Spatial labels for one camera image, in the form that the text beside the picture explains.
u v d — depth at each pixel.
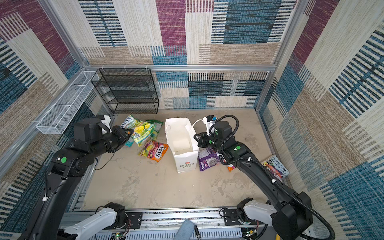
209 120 0.67
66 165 0.39
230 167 0.89
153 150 0.96
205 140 0.65
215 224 0.73
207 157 0.91
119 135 0.54
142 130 0.68
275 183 0.43
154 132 0.71
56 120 0.70
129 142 0.59
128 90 1.11
